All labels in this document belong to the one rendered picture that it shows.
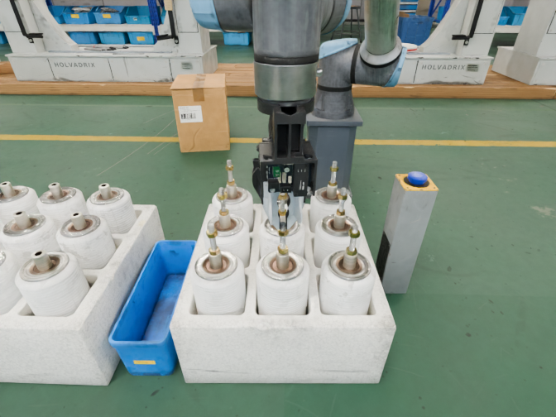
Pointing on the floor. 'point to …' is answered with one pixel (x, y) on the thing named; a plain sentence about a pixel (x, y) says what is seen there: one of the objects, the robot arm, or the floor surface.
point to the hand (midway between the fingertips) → (282, 219)
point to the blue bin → (153, 311)
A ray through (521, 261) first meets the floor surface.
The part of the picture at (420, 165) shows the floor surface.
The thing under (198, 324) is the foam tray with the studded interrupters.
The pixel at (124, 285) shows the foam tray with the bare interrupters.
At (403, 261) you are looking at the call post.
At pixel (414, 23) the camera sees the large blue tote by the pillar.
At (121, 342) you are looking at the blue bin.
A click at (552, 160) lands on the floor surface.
